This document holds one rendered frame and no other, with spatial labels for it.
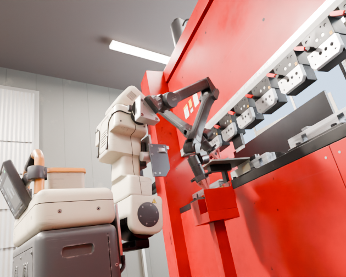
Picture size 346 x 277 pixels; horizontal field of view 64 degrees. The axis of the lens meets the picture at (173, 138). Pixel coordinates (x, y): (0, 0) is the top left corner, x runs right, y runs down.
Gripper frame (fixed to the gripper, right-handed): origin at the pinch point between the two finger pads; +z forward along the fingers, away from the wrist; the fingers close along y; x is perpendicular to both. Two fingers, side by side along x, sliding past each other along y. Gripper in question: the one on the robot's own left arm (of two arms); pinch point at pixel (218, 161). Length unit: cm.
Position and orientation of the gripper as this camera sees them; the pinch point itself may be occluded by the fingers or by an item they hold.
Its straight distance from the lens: 172.4
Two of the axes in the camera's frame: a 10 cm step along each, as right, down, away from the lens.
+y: -3.3, 4.1, 8.5
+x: -7.1, 4.9, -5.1
